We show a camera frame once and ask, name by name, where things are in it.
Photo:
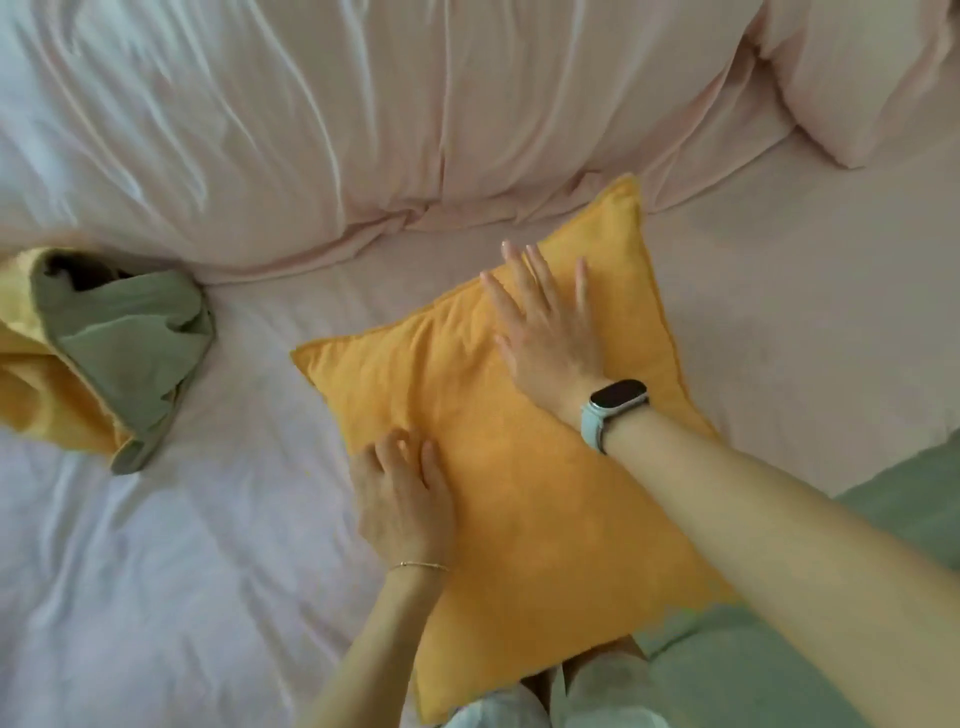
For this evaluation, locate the person's right hand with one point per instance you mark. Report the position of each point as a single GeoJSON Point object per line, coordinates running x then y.
{"type": "Point", "coordinates": [551, 345]}

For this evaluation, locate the person's left hand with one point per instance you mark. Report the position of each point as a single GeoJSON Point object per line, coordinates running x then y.
{"type": "Point", "coordinates": [405, 502]}

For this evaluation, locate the grey and orange pillowcase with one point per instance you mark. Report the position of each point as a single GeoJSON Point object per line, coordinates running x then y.
{"type": "Point", "coordinates": [112, 352]}
{"type": "Point", "coordinates": [525, 525]}

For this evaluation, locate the pink bed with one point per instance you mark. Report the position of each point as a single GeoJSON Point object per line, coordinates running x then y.
{"type": "Point", "coordinates": [187, 562]}

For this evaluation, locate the person's left forearm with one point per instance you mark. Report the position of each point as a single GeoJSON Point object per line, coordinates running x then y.
{"type": "Point", "coordinates": [375, 652]}

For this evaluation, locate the person's right forearm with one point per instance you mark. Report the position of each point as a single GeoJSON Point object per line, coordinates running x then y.
{"type": "Point", "coordinates": [795, 555]}

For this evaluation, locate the person's right leg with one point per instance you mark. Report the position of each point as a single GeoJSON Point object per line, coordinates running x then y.
{"type": "Point", "coordinates": [600, 649]}

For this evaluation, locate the person's white shorts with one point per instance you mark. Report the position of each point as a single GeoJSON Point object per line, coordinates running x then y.
{"type": "Point", "coordinates": [600, 690]}

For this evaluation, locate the white smartwatch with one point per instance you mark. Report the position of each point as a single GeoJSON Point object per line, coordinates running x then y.
{"type": "Point", "coordinates": [596, 424]}

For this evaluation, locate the pink ruffled duvet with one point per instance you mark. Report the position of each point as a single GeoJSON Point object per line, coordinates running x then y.
{"type": "Point", "coordinates": [375, 112]}

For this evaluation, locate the pink pillow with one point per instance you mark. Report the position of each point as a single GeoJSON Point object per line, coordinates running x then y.
{"type": "Point", "coordinates": [862, 67]}

